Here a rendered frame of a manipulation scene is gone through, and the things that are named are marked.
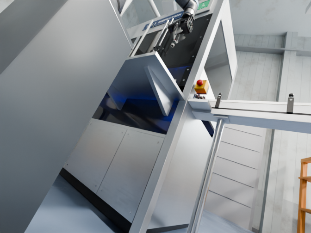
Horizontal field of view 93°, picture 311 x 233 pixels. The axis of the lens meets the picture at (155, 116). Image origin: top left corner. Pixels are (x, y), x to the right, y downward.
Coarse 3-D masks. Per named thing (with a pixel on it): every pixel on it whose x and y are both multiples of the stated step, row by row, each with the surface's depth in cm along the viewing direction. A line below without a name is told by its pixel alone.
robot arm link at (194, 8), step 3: (192, 0) 96; (195, 0) 98; (189, 3) 96; (192, 3) 96; (195, 3) 97; (198, 3) 99; (186, 6) 97; (189, 6) 96; (192, 6) 96; (195, 6) 97; (183, 9) 100; (195, 9) 97; (195, 12) 98
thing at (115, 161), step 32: (96, 128) 136; (128, 128) 114; (192, 128) 109; (96, 160) 115; (128, 160) 98; (192, 160) 116; (96, 192) 99; (128, 192) 87; (160, 192) 84; (192, 192) 124; (160, 224) 88
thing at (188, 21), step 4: (184, 16) 95; (188, 16) 95; (192, 16) 92; (180, 20) 93; (184, 20) 91; (188, 20) 90; (192, 20) 93; (180, 24) 93; (184, 24) 91; (188, 24) 90; (192, 24) 93; (184, 28) 92; (188, 28) 91; (192, 28) 94; (180, 32) 95; (184, 32) 95; (188, 32) 93
